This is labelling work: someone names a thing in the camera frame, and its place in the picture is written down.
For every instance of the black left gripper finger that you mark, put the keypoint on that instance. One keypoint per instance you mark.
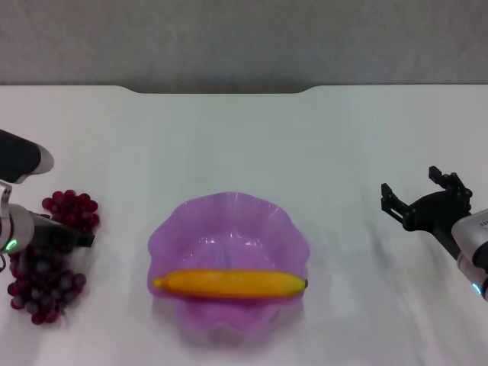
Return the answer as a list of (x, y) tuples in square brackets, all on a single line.
[(85, 241)]

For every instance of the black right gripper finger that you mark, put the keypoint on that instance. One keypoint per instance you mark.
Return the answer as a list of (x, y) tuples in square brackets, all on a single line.
[(392, 202), (451, 181)]

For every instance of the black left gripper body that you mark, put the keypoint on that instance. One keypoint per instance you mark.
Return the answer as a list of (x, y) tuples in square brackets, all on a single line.
[(53, 236)]

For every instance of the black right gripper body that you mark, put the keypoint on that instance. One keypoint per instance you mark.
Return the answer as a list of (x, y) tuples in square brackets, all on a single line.
[(436, 211)]

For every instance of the dark red grape bunch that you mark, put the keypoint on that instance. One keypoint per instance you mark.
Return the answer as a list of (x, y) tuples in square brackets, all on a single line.
[(42, 282)]

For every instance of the yellow banana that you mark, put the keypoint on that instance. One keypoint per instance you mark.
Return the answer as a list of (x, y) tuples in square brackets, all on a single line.
[(228, 284)]

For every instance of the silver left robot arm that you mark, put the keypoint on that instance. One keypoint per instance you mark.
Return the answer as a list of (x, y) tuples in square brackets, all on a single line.
[(19, 228)]

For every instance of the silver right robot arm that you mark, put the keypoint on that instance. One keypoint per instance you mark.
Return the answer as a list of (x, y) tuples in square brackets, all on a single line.
[(472, 242)]

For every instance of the purple wavy plastic bowl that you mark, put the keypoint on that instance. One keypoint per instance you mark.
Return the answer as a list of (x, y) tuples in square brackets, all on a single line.
[(213, 316)]

